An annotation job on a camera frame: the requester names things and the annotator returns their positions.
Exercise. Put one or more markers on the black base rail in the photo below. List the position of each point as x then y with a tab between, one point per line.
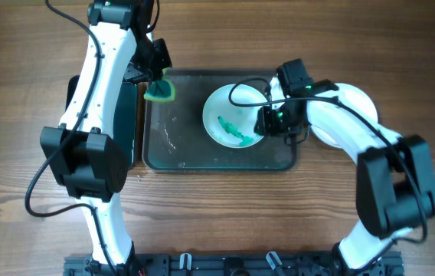
305	263

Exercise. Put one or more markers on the dark serving tray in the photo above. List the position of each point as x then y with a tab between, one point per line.
175	139

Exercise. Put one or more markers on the light blue plate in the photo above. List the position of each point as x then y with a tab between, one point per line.
353	95

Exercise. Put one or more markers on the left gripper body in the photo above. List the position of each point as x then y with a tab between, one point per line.
148	73

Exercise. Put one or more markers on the green yellow sponge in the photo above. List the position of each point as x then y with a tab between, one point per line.
162	90

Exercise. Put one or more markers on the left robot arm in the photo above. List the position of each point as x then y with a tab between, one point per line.
92	148

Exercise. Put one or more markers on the white plate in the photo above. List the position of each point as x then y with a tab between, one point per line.
229	125

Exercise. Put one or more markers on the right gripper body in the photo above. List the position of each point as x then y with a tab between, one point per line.
263	122

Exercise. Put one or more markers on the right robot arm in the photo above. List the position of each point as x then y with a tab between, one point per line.
395	180

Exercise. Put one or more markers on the black water tub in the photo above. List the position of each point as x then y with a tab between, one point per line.
124	121

